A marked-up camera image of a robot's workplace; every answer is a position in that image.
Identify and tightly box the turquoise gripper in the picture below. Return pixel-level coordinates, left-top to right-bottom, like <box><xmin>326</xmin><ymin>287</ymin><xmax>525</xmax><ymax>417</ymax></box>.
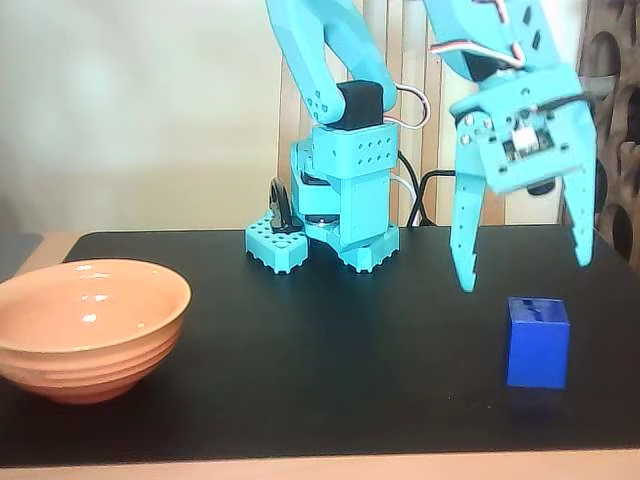
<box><xmin>448</xmin><ymin>62</ymin><xmax>599</xmax><ymax>294</ymax></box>

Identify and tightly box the black table clamp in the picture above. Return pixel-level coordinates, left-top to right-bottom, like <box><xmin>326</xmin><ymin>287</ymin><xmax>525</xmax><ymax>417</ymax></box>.
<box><xmin>268</xmin><ymin>177</ymin><xmax>304</xmax><ymax>234</ymax></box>

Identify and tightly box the orange ribbed bowl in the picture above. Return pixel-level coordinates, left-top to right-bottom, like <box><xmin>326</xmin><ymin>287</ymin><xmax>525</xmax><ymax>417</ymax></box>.
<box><xmin>0</xmin><ymin>258</ymin><xmax>193</xmax><ymax>406</ymax></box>

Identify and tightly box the white cable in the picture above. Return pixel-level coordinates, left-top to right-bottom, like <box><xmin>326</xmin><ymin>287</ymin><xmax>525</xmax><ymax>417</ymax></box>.
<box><xmin>389</xmin><ymin>174</ymin><xmax>419</xmax><ymax>202</ymax></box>

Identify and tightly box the wooden wine rack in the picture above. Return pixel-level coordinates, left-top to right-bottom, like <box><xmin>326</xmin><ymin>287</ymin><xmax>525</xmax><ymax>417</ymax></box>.
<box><xmin>559</xmin><ymin>0</ymin><xmax>640</xmax><ymax>261</ymax></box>

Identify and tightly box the turquoise perforated robot base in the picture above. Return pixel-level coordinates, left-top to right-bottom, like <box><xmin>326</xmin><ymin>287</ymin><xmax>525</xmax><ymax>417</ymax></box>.
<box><xmin>244</xmin><ymin>212</ymin><xmax>401</xmax><ymax>275</ymax></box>

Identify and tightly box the black camera cable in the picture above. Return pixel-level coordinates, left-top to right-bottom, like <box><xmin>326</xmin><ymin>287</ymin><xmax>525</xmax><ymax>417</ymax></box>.
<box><xmin>409</xmin><ymin>89</ymin><xmax>599</xmax><ymax>227</ymax></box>

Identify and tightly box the grey bottle neck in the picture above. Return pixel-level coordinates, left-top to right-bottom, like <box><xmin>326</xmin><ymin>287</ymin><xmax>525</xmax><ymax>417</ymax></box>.
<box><xmin>579</xmin><ymin>75</ymin><xmax>617</xmax><ymax>97</ymax></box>

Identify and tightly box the turquoise wrist camera mount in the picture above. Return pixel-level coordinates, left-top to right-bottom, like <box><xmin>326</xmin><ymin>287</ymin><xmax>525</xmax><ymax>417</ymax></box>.
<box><xmin>477</xmin><ymin>102</ymin><xmax>586</xmax><ymax>197</ymax></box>

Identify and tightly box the black power cable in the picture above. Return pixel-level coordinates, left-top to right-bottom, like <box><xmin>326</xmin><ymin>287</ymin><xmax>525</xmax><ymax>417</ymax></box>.
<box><xmin>396</xmin><ymin>149</ymin><xmax>424</xmax><ymax>226</ymax></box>

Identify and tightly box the wooden slatted panel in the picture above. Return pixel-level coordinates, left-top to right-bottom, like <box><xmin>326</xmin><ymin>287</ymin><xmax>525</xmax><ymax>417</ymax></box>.
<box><xmin>277</xmin><ymin>0</ymin><xmax>581</xmax><ymax>226</ymax></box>

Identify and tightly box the white red servo wire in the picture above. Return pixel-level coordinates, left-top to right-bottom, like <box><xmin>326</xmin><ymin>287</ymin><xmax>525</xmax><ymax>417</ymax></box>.
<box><xmin>384</xmin><ymin>85</ymin><xmax>432</xmax><ymax>130</ymax></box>
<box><xmin>429</xmin><ymin>0</ymin><xmax>532</xmax><ymax>70</ymax></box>

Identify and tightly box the blue cube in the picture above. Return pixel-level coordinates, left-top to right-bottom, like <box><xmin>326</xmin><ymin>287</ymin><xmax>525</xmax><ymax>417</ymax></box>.
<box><xmin>505</xmin><ymin>295</ymin><xmax>572</xmax><ymax>390</ymax></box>

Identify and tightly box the black table mat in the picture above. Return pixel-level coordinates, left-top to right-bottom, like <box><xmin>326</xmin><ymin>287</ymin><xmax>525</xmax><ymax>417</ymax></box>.
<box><xmin>0</xmin><ymin>223</ymin><xmax>640</xmax><ymax>456</ymax></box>

